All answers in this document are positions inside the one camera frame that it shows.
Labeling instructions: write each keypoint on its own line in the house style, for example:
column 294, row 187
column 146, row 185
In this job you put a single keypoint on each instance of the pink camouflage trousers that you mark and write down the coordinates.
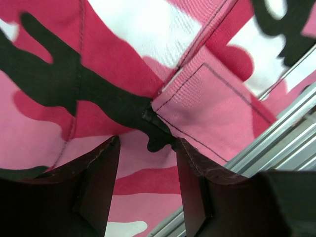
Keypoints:
column 74, row 73

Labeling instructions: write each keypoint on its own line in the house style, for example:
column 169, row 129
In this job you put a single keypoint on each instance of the aluminium frame rail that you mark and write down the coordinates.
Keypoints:
column 288, row 145

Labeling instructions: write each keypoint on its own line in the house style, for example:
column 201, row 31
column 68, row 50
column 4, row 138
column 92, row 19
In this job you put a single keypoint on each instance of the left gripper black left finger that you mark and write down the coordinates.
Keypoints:
column 72, row 200

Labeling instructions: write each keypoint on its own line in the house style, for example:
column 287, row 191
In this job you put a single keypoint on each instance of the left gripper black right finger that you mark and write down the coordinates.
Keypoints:
column 220, row 203

